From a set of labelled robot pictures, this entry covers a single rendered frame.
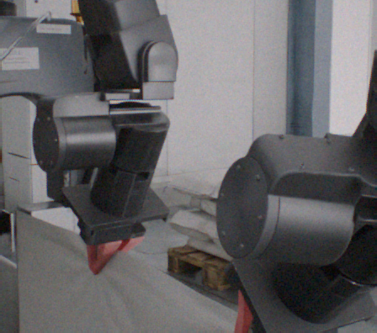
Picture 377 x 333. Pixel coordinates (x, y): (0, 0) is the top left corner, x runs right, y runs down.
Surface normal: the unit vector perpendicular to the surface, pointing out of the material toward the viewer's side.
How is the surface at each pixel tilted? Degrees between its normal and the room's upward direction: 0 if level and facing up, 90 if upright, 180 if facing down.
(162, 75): 89
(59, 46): 90
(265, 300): 46
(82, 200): 28
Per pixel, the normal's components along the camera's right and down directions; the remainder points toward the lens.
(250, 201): -0.89, -0.14
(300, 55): -0.81, 0.08
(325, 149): 0.28, -0.82
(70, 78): 0.58, 0.11
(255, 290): 0.41, -0.61
